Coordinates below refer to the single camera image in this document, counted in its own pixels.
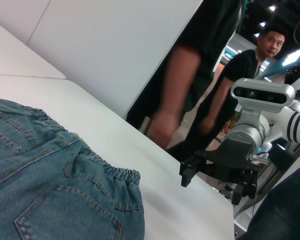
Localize teal exhibition canopy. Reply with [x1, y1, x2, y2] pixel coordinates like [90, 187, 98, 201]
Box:
[262, 47, 300, 78]

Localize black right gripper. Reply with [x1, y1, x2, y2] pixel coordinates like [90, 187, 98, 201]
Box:
[179, 137, 261, 206]

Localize person leg in dark jeans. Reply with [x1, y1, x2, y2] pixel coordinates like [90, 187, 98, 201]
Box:
[236, 158, 300, 240]

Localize man in black t-shirt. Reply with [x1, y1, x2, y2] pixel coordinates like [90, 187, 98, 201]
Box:
[184, 24, 288, 161]

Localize person in dark green shirt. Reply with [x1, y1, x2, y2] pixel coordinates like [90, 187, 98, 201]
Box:
[126, 0, 245, 151]

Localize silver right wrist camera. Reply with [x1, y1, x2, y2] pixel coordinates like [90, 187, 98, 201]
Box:
[230, 77, 296, 107]

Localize blue denim shorts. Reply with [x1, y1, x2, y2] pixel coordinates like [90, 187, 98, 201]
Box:
[0, 97, 145, 240]

